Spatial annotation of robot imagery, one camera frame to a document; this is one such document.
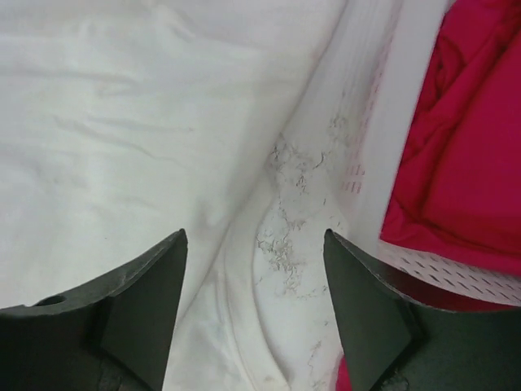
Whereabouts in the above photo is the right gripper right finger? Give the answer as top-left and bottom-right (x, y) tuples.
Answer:
(323, 231), (520, 390)

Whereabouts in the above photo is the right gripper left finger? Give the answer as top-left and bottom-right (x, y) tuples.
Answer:
(1, 230), (187, 390)

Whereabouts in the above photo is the white t shirt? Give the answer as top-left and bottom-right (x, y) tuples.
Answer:
(1, 1), (346, 390)

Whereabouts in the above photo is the red t shirt in basket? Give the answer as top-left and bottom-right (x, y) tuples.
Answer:
(335, 0), (521, 391)

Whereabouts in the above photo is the white plastic basket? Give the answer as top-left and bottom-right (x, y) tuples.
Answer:
(325, 1), (520, 306)

